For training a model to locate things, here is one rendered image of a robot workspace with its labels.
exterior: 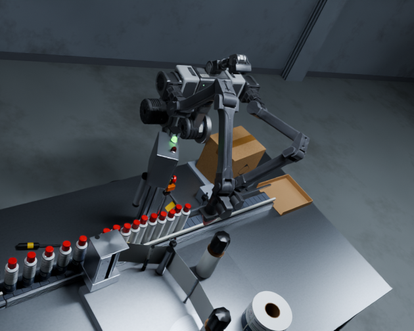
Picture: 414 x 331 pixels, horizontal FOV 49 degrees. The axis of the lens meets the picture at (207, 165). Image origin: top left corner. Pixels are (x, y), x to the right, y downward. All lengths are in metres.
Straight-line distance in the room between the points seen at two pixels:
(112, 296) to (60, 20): 3.27
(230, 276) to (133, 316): 0.57
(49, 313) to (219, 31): 4.09
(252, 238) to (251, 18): 3.44
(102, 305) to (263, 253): 1.00
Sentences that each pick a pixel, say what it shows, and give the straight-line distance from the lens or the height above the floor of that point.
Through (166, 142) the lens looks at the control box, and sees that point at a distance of 2.04.
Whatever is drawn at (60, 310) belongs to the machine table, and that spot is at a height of 0.83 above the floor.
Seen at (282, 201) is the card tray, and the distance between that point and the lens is 3.07.
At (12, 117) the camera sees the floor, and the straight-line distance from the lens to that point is 4.31.
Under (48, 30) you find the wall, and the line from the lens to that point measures 4.92.
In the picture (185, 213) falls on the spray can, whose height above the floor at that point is 1.04.
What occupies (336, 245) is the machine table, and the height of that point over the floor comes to 0.83.
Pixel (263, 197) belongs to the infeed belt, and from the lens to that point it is 2.94.
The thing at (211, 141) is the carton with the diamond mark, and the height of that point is 1.10.
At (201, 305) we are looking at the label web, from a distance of 2.16.
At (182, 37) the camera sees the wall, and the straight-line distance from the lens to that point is 5.38.
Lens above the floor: 2.74
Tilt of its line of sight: 39 degrees down
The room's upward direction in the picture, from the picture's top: 25 degrees clockwise
